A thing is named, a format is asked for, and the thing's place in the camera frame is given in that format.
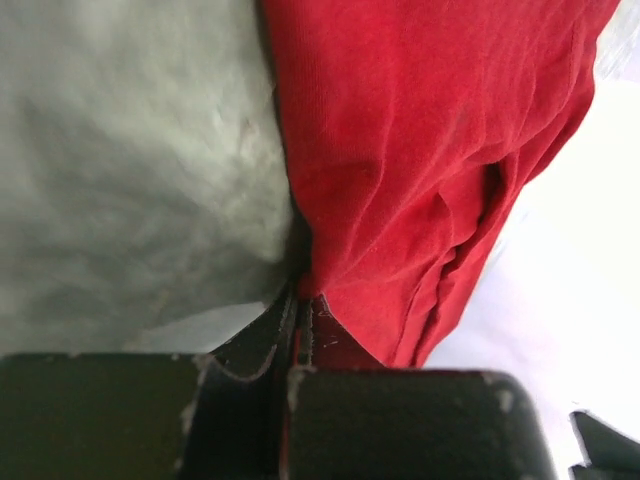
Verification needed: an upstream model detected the red t shirt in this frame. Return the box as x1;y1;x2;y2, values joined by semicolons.
263;1;617;367

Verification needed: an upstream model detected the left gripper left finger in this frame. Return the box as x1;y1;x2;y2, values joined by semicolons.
1;290;295;479

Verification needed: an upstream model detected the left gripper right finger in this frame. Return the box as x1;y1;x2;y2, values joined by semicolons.
287;300;555;479

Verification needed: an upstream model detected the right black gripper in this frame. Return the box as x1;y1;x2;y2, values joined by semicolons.
571;411;639;480

